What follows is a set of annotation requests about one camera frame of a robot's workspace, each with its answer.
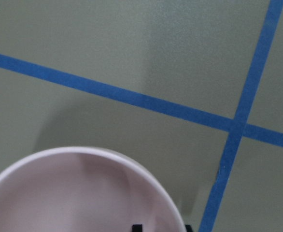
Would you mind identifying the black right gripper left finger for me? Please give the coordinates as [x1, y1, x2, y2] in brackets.
[131, 224, 142, 232]

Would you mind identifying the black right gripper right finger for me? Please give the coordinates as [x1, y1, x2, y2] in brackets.
[185, 224, 193, 232]

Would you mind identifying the pink plate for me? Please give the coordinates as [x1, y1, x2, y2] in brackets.
[0, 147, 185, 232]

